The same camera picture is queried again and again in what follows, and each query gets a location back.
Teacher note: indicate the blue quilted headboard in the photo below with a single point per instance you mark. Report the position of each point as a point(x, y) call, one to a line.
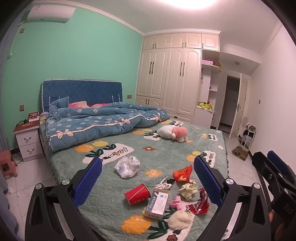
point(81, 91)

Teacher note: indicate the red clear plastic wrapper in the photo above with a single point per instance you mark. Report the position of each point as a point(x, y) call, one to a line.
point(201, 206)

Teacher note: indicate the pink plastic clip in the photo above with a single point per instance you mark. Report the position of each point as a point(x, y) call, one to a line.
point(175, 204)

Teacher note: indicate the pink box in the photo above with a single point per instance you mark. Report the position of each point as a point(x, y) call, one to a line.
point(206, 62)

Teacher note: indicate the red paper cup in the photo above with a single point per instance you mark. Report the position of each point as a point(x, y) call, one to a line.
point(137, 194)

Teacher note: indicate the cream wardrobe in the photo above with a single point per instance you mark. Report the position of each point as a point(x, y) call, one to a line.
point(175, 81)

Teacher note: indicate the white nightstand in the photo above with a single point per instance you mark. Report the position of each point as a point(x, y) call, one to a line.
point(29, 143)

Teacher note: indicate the white air conditioner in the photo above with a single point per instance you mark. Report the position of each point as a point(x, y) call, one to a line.
point(50, 12)

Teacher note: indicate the red snack packet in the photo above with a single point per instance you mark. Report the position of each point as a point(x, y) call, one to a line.
point(182, 173)

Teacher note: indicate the pink plastic stool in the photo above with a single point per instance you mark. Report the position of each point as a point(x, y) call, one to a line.
point(7, 162)

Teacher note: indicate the yellow paper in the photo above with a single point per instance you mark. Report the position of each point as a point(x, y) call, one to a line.
point(188, 191)

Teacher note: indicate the white fluffy ball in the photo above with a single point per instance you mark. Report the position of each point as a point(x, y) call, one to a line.
point(180, 220)

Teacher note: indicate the bed with green cover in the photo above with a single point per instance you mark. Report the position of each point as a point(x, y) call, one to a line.
point(108, 185)

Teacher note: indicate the white shelf rack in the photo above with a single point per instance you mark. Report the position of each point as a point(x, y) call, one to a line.
point(248, 136)

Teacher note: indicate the white door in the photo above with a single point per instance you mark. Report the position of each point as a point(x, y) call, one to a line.
point(239, 109)

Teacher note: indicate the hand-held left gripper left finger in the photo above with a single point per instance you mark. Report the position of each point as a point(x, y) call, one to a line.
point(89, 183)

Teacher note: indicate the yellow plush toy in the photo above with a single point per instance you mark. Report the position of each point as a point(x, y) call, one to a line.
point(204, 105)

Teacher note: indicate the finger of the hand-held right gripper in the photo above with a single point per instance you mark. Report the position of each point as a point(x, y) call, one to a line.
point(278, 162)
point(266, 169)

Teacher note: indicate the blue floral quilt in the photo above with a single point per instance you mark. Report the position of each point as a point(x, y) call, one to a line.
point(92, 122)

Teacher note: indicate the pink plush toy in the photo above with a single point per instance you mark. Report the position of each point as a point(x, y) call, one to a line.
point(180, 133)

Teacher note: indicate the white cat plush toy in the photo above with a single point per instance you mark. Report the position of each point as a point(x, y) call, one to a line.
point(165, 133)

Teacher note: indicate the pink pillow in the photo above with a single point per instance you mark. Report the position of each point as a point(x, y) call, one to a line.
point(77, 104)

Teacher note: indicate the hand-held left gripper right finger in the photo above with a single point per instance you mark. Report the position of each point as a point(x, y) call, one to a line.
point(207, 178)

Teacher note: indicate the white blue medicine box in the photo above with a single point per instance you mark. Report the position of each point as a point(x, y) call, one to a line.
point(157, 204)

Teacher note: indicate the clear plastic bag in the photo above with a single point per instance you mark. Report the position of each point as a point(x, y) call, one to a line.
point(127, 166)

